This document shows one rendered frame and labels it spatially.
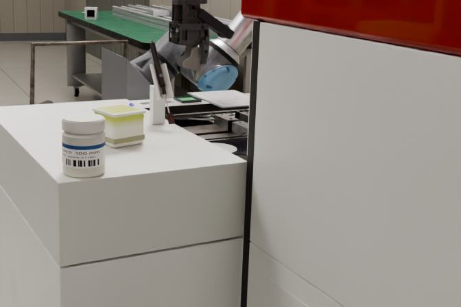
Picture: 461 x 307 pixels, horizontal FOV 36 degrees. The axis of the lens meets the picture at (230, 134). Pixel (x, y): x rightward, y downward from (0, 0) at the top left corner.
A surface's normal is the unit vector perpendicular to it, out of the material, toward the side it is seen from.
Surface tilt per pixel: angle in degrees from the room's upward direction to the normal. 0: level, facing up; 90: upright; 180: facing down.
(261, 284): 90
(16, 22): 90
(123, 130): 90
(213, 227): 90
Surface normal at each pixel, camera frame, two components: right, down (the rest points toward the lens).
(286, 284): -0.88, 0.08
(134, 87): 0.43, 0.23
